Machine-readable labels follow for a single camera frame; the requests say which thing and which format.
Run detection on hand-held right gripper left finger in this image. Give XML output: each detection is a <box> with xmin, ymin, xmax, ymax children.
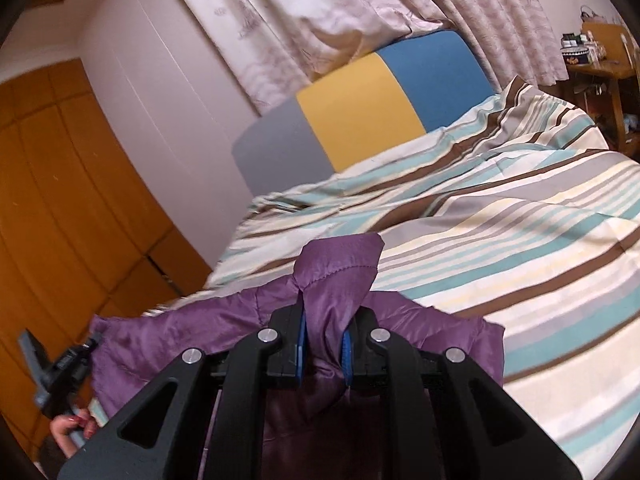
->
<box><xmin>56</xmin><ymin>305</ymin><xmax>307</xmax><ymax>480</ymax></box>

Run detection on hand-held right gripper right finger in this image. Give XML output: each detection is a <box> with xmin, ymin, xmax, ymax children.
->
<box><xmin>341</xmin><ymin>307</ymin><xmax>583</xmax><ymax>480</ymax></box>

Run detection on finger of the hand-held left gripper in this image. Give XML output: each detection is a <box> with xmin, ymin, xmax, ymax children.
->
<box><xmin>75</xmin><ymin>337</ymin><xmax>101</xmax><ymax>361</ymax></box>

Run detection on purple down jacket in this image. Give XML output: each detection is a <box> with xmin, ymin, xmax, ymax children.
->
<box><xmin>90</xmin><ymin>232</ymin><xmax>506</xmax><ymax>480</ymax></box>

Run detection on person's left hand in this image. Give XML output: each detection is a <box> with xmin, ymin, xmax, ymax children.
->
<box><xmin>49</xmin><ymin>407</ymin><xmax>100</xmax><ymax>457</ymax></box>

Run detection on wooden wardrobe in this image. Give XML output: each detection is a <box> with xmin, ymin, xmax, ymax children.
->
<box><xmin>0</xmin><ymin>57</ymin><xmax>213</xmax><ymax>461</ymax></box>

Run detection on striped blanket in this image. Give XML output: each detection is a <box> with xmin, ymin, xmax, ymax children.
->
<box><xmin>142</xmin><ymin>76</ymin><xmax>640</xmax><ymax>480</ymax></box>

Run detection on grey yellow blue headboard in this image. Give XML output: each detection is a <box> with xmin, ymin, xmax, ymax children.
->
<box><xmin>231</xmin><ymin>30</ymin><xmax>496</xmax><ymax>198</ymax></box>

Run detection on patterned white curtain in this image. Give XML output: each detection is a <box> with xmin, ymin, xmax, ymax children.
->
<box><xmin>152</xmin><ymin>0</ymin><xmax>571</xmax><ymax>113</ymax></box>

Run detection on wooden desk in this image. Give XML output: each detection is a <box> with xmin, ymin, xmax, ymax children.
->
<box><xmin>565</xmin><ymin>57</ymin><xmax>640</xmax><ymax>161</ymax></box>

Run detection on round patterned tin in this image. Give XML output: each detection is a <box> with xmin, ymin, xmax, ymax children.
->
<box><xmin>564</xmin><ymin>45</ymin><xmax>592</xmax><ymax>67</ymax></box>

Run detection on solid back wooden chair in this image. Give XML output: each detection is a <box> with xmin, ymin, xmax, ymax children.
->
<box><xmin>581</xmin><ymin>21</ymin><xmax>640</xmax><ymax>67</ymax></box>

